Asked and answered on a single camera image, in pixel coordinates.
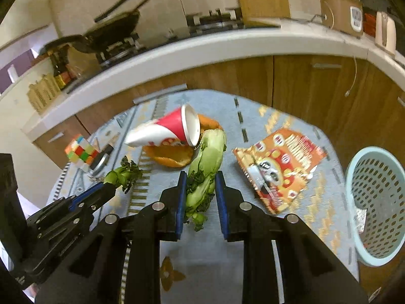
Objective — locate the orange panda snack bag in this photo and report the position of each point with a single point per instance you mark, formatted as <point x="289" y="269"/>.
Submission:
<point x="280" y="166"/>

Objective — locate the green leafy vegetable piece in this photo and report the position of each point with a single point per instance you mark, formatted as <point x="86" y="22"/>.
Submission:
<point x="125" y="176"/>

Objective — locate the red white paper cup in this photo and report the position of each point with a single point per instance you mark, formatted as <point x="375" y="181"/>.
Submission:
<point x="180" y="127"/>

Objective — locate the black key fob with keys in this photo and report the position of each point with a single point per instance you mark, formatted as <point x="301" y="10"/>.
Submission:
<point x="100" y="161"/>

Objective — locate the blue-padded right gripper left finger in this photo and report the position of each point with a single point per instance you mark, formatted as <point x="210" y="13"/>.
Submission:
<point x="119" y="259"/>

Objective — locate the black gas stove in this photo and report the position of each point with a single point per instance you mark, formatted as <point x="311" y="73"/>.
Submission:
<point x="198" y="24"/>

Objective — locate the brown rice cooker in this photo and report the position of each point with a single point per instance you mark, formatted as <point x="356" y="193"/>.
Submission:
<point x="343" y="15"/>

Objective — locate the white kitchen counter with cabinets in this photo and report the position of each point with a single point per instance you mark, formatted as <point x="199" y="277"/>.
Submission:
<point x="348" y="87"/>

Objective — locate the black wok with handle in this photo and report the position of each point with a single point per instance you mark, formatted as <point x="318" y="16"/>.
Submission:
<point x="106" y="31"/>

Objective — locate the orange peel pieces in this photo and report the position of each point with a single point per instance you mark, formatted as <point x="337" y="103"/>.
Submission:
<point x="178" y="156"/>

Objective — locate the light blue perforated trash basket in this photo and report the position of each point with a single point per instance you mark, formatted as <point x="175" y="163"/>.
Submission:
<point x="374" y="191"/>

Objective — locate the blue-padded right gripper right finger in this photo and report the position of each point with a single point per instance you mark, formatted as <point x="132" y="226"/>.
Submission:
<point x="284" y="260"/>

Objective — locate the colourful rubik's cube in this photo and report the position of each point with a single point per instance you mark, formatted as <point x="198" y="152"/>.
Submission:
<point x="80" y="152"/>

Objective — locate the pink electric kettle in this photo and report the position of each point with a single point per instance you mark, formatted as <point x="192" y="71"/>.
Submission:
<point x="385" y="33"/>

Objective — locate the green bok choy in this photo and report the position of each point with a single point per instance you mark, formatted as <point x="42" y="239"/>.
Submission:
<point x="200" y="186"/>

